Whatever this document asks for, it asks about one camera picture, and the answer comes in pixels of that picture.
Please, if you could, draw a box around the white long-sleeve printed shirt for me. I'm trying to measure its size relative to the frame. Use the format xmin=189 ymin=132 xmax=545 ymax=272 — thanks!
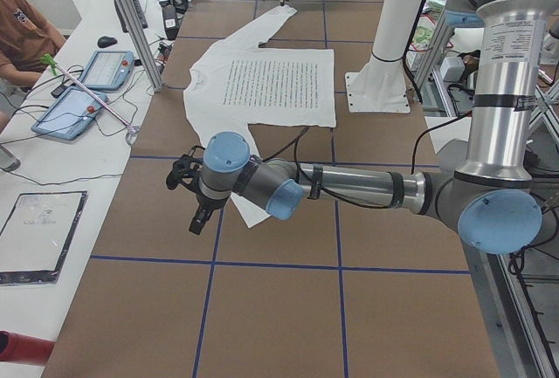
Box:
xmin=183 ymin=3 xmax=338 ymax=230

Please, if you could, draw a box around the pink stick green clip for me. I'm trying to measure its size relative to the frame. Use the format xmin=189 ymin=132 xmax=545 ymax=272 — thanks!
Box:
xmin=40 ymin=54 xmax=140 ymax=146

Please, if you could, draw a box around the black power adapter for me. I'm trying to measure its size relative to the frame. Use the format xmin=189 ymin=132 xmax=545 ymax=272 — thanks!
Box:
xmin=162 ymin=4 xmax=180 ymax=40

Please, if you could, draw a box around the black keyboard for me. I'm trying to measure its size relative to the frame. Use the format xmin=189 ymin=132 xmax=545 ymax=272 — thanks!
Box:
xmin=114 ymin=0 xmax=149 ymax=33

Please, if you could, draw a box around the lower blue teach pendant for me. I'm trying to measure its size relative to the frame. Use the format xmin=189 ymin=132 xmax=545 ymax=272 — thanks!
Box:
xmin=31 ymin=86 xmax=103 ymax=141

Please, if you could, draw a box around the blue teach pendant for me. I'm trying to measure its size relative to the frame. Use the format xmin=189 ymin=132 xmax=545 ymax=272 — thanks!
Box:
xmin=31 ymin=86 xmax=103 ymax=141
xmin=79 ymin=50 xmax=134 ymax=92

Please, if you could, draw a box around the upper blue teach pendant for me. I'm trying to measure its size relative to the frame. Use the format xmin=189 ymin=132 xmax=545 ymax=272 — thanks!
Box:
xmin=79 ymin=50 xmax=134 ymax=92

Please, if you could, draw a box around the black computer mouse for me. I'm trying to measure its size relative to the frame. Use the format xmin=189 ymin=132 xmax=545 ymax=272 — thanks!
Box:
xmin=97 ymin=36 xmax=118 ymax=49

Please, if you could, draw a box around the red cylinder object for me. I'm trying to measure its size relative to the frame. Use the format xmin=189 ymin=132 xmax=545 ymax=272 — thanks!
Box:
xmin=0 ymin=331 xmax=55 ymax=366

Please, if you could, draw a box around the person in brown shirt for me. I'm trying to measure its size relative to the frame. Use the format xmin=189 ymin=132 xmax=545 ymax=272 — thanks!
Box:
xmin=0 ymin=0 xmax=67 ymax=133

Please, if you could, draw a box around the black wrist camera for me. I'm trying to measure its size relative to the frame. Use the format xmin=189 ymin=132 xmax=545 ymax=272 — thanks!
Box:
xmin=166 ymin=145 xmax=204 ymax=192

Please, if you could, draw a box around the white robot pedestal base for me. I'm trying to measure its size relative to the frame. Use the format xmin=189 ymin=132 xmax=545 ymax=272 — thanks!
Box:
xmin=345 ymin=0 xmax=424 ymax=113

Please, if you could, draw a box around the aluminium frame post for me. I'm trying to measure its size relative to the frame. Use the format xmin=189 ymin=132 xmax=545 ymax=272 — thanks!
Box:
xmin=115 ymin=0 xmax=163 ymax=93

